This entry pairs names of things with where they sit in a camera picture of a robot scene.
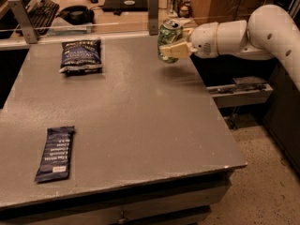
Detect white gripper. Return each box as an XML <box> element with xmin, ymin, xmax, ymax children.
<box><xmin>159</xmin><ymin>22</ymin><xmax>218</xmax><ymax>58</ymax></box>

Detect green soda can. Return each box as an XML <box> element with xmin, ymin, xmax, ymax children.
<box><xmin>157</xmin><ymin>19</ymin><xmax>183</xmax><ymax>64</ymax></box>

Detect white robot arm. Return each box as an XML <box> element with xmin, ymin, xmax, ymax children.
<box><xmin>158</xmin><ymin>5</ymin><xmax>300</xmax><ymax>89</ymax></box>

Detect blue rxbar blueberry wrapper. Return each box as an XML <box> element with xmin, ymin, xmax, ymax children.
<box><xmin>35</xmin><ymin>126</ymin><xmax>75</xmax><ymax>183</ymax></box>

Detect small round brown object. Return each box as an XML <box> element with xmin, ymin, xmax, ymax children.
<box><xmin>179</xmin><ymin>6</ymin><xmax>190</xmax><ymax>18</ymax></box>

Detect glass jar on desk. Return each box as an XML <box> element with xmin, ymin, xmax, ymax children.
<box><xmin>167</xmin><ymin>0</ymin><xmax>183</xmax><ymax>17</ymax></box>

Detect black laptop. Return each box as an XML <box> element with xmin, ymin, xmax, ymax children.
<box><xmin>102</xmin><ymin>0</ymin><xmax>148</xmax><ymax>12</ymax></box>

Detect grey side shelf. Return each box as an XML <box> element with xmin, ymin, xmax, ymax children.
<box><xmin>207</xmin><ymin>76</ymin><xmax>273</xmax><ymax>108</ymax></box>

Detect blue chips bag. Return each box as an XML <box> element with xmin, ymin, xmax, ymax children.
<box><xmin>59</xmin><ymin>39</ymin><xmax>102</xmax><ymax>74</ymax></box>

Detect black headphones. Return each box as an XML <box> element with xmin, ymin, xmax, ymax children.
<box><xmin>58</xmin><ymin>6</ymin><xmax>95</xmax><ymax>25</ymax></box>

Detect black keyboard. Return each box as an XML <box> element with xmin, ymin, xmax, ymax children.
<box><xmin>27</xmin><ymin>0</ymin><xmax>59</xmax><ymax>36</ymax></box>

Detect grey drawer unit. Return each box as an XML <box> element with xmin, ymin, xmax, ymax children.
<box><xmin>0</xmin><ymin>172</ymin><xmax>232</xmax><ymax>225</ymax></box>

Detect middle metal divider bracket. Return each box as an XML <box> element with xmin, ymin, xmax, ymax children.
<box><xmin>147</xmin><ymin>0</ymin><xmax>158</xmax><ymax>36</ymax></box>

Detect left metal divider bracket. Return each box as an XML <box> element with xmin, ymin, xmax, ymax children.
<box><xmin>8</xmin><ymin>0</ymin><xmax>38</xmax><ymax>44</ymax></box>

